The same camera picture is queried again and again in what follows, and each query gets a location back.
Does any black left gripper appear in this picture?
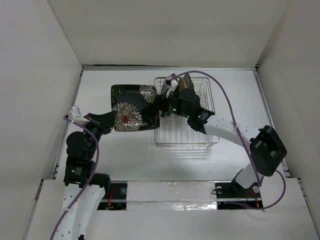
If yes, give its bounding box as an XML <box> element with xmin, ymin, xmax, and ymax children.
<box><xmin>80</xmin><ymin>109</ymin><xmax>116</xmax><ymax>160</ymax></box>

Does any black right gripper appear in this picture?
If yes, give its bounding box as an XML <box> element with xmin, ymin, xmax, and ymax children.
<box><xmin>142</xmin><ymin>88</ymin><xmax>191</xmax><ymax>120</ymax></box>

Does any black floral square plate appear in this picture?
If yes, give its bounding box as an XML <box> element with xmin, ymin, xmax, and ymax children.
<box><xmin>110</xmin><ymin>84</ymin><xmax>160</xmax><ymax>132</ymax></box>

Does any cream plate brown rim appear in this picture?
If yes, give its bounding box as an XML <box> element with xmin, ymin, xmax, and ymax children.
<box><xmin>183</xmin><ymin>73</ymin><xmax>194</xmax><ymax>90</ymax></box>

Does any grey reindeer round plate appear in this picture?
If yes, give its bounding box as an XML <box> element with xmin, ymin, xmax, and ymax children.
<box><xmin>160</xmin><ymin>80</ymin><xmax>171</xmax><ymax>94</ymax></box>

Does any beige leaf pattern plate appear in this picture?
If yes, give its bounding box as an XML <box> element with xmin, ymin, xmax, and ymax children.
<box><xmin>177</xmin><ymin>77</ymin><xmax>185</xmax><ymax>92</ymax></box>

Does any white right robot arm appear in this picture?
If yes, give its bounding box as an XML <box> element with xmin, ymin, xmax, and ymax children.
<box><xmin>156</xmin><ymin>88</ymin><xmax>288</xmax><ymax>197</ymax></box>

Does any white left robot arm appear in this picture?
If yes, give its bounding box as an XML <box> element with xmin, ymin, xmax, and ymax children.
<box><xmin>50</xmin><ymin>110</ymin><xmax>116</xmax><ymax>240</ymax></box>

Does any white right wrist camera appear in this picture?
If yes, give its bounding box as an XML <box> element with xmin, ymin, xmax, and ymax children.
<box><xmin>164</xmin><ymin>73</ymin><xmax>178</xmax><ymax>98</ymax></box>

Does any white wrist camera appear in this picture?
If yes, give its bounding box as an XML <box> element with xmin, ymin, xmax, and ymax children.
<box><xmin>164</xmin><ymin>73</ymin><xmax>178</xmax><ymax>98</ymax></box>
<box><xmin>67</xmin><ymin>105</ymin><xmax>88</xmax><ymax>125</ymax></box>

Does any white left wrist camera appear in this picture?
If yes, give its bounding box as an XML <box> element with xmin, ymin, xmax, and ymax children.
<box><xmin>67</xmin><ymin>105</ymin><xmax>88</xmax><ymax>125</ymax></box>

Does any steel wire dish rack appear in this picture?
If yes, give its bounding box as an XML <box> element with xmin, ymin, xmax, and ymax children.
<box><xmin>154</xmin><ymin>77</ymin><xmax>220</xmax><ymax>150</ymax></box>

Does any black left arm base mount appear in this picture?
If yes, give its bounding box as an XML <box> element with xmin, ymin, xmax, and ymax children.
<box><xmin>97</xmin><ymin>181</ymin><xmax>128</xmax><ymax>211</ymax></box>

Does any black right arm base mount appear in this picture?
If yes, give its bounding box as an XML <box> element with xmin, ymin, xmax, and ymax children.
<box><xmin>211</xmin><ymin>181</ymin><xmax>264</xmax><ymax>210</ymax></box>

